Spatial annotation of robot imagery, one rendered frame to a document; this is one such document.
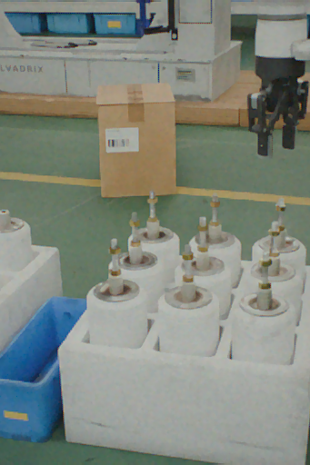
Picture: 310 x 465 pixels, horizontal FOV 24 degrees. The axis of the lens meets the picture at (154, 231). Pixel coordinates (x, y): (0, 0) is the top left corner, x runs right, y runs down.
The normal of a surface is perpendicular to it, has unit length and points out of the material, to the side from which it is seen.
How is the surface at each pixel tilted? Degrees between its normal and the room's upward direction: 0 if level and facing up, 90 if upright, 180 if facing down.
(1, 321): 90
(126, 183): 89
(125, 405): 90
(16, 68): 90
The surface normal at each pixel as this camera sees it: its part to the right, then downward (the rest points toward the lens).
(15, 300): 0.95, 0.09
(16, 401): -0.26, 0.41
